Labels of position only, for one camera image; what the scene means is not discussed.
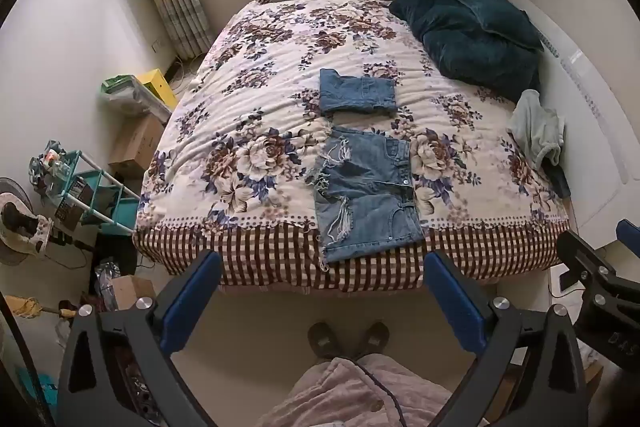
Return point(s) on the person's pink pajama legs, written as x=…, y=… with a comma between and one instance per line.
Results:
x=340, y=397

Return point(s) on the yellow box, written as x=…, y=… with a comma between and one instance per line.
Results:
x=159, y=87

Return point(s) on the floral checked bedspread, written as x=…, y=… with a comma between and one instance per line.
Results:
x=240, y=127

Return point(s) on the dark teal pillows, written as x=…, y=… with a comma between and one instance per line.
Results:
x=470, y=44

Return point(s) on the light green garment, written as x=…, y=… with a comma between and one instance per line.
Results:
x=537, y=132

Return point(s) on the clear plastic bag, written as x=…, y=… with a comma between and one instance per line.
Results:
x=105, y=284

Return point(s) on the teal shelf rack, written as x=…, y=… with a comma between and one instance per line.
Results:
x=100, y=197

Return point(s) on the yellow mop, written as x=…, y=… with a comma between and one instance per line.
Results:
x=30, y=307

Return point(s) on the small cardboard box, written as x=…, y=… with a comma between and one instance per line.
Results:
x=132, y=292

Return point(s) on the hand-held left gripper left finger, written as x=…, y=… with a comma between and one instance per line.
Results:
x=192, y=292

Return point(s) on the white headboard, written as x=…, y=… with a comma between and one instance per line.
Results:
x=590, y=97

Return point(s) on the dark teal pillow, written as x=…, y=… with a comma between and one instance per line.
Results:
x=500, y=17

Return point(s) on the green white plastic bag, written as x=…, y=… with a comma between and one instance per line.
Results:
x=125, y=94

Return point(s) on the ripped denim shorts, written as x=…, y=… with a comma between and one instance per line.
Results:
x=367, y=197

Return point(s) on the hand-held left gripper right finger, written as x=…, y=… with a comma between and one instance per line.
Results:
x=452, y=302

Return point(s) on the large cardboard box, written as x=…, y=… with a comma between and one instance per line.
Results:
x=137, y=144

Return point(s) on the brown slipper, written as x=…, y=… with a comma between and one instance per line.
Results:
x=374, y=338
x=322, y=339

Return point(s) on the folded denim shorts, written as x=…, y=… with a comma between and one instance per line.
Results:
x=356, y=92

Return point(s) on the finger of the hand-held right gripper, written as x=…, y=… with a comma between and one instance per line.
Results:
x=587, y=267
x=629, y=234

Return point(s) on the standing fan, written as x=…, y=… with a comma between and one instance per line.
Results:
x=17, y=222

